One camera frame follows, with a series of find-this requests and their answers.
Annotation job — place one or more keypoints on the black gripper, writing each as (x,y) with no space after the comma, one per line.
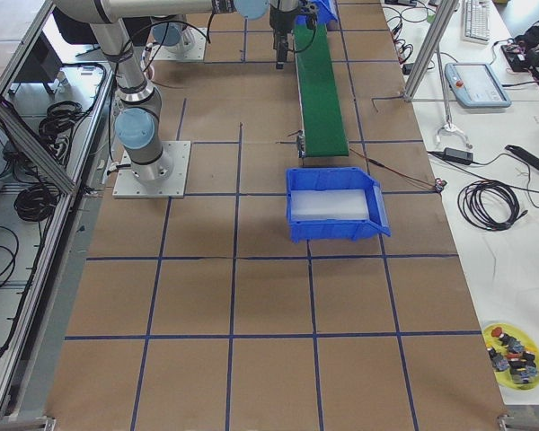
(278,21)

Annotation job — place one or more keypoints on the spare buttons pile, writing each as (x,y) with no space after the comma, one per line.
(513,363)

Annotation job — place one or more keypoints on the blue bin left side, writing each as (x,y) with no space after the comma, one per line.
(324,11)

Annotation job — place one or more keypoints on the blue bin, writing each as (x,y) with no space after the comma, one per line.
(324,11)
(337,178)

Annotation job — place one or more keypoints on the green conveyor belt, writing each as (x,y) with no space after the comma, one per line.
(323,133)

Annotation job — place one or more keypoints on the blue bin right side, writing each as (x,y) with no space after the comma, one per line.
(337,178)

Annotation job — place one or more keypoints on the white foam pad right bin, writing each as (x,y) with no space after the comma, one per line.
(331,204)

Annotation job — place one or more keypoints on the white claw part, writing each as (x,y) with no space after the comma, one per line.
(452,130)

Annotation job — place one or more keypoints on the teach pendant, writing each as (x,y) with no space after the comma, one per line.
(475,86)

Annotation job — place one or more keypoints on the white keyboard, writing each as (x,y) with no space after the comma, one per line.
(475,15)

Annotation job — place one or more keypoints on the black power adapter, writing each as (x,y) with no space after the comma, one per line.
(452,155)

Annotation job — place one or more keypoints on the black flat tool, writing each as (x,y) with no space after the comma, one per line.
(524,155)

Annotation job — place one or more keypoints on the yellow plate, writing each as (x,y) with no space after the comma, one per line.
(518,333)

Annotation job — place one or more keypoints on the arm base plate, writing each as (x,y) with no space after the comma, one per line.
(190,48)
(167,177)

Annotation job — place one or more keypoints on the aluminium frame post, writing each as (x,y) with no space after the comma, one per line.
(428,47)

